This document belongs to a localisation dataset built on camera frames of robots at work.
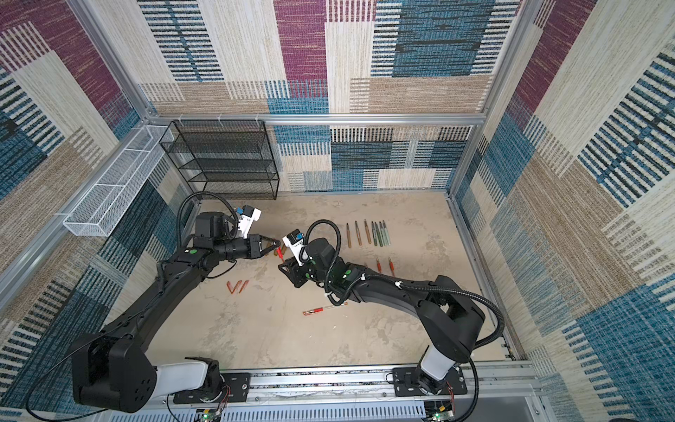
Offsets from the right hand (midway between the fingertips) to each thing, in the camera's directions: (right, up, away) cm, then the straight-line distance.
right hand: (284, 268), depth 79 cm
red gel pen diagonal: (-1, +4, +1) cm, 4 cm away
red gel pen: (+35, -2, +18) cm, 39 cm away
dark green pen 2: (+32, +6, +26) cm, 42 cm away
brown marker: (+28, +6, +26) cm, 39 cm away
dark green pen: (+30, +6, +26) cm, 40 cm away
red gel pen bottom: (+9, -15, +8) cm, 19 cm away
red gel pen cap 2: (-20, -9, +15) cm, 26 cm away
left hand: (-1, +8, -1) cm, 9 cm away
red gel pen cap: (-22, -9, +15) cm, 28 cm away
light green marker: (+35, +8, +26) cm, 44 cm away
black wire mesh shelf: (-32, +40, +32) cm, 60 cm away
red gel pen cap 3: (-17, -8, +15) cm, 24 cm away
